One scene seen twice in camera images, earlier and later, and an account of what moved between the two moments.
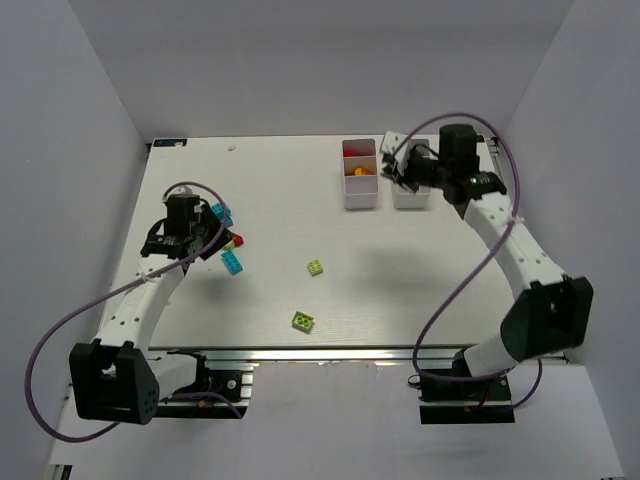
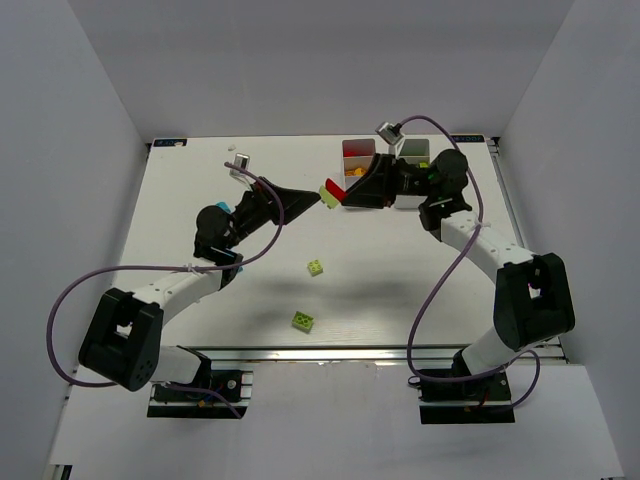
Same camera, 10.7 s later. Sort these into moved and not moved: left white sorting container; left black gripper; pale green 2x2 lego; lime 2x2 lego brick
Moved: left black gripper
Not moved: lime 2x2 lego brick; left white sorting container; pale green 2x2 lego
